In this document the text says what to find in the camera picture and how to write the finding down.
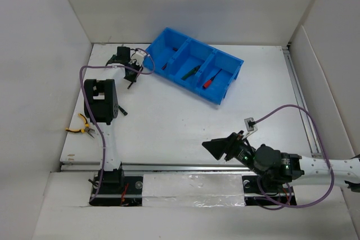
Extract aluminium side rail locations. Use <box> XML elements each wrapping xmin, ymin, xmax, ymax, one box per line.
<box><xmin>282</xmin><ymin>47</ymin><xmax>323</xmax><ymax>158</ymax></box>

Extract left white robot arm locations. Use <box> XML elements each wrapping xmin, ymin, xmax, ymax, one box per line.
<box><xmin>79</xmin><ymin>47</ymin><xmax>143</xmax><ymax>193</ymax></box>

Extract blue three-compartment plastic bin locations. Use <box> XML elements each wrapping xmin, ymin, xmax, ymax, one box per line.
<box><xmin>143</xmin><ymin>28</ymin><xmax>244</xmax><ymax>105</ymax></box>

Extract red-handled screwdriver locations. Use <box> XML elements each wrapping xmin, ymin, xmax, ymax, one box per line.
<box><xmin>202</xmin><ymin>69</ymin><xmax>222</xmax><ymax>89</ymax></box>

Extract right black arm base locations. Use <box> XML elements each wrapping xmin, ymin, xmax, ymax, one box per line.
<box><xmin>242</xmin><ymin>175</ymin><xmax>297</xmax><ymax>209</ymax></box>

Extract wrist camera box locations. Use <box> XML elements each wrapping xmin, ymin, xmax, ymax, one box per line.
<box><xmin>130</xmin><ymin>50</ymin><xmax>147</xmax><ymax>65</ymax></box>
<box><xmin>242</xmin><ymin>117</ymin><xmax>258</xmax><ymax>140</ymax></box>

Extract aluminium front rail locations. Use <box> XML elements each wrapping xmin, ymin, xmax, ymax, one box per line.
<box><xmin>60</xmin><ymin>163</ymin><xmax>250</xmax><ymax>173</ymax></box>

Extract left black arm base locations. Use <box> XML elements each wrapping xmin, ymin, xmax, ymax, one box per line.
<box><xmin>88</xmin><ymin>168</ymin><xmax>143</xmax><ymax>207</ymax></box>

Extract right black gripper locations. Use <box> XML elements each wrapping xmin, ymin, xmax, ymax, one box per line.
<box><xmin>201</xmin><ymin>130</ymin><xmax>263</xmax><ymax>176</ymax></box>

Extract yellow-handled needle-nose pliers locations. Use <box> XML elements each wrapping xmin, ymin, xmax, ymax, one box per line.
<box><xmin>65</xmin><ymin>113</ymin><xmax>95</xmax><ymax>138</ymax></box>

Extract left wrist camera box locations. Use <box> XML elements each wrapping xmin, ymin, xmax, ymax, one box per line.
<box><xmin>130</xmin><ymin>50</ymin><xmax>147</xmax><ymax>65</ymax></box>

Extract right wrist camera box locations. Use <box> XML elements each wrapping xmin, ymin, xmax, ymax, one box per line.
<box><xmin>242</xmin><ymin>117</ymin><xmax>258</xmax><ymax>140</ymax></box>

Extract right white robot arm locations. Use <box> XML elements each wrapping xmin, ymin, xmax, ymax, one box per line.
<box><xmin>202</xmin><ymin>131</ymin><xmax>359</xmax><ymax>193</ymax></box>

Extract green-handled cutting pliers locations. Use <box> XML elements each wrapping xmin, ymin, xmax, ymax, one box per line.
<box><xmin>181</xmin><ymin>65</ymin><xmax>201</xmax><ymax>80</ymax></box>

